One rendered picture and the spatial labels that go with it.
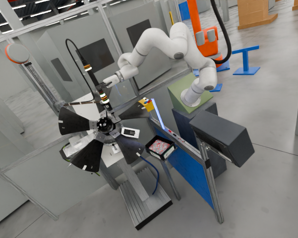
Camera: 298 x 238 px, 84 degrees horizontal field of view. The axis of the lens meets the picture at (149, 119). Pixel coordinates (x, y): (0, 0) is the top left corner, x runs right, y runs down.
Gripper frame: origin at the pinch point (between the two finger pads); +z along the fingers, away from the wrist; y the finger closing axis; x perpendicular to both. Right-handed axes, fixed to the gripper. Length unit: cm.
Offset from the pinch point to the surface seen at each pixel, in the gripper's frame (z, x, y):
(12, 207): 193, -137, 136
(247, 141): -39, -30, -83
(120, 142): 5.8, -40.8, -14.2
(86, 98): 11.8, -14.1, 41.0
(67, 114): 28.9, -10.5, 9.6
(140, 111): -20.1, -31.1, -3.8
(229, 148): -29, -27, -83
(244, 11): -693, -79, 422
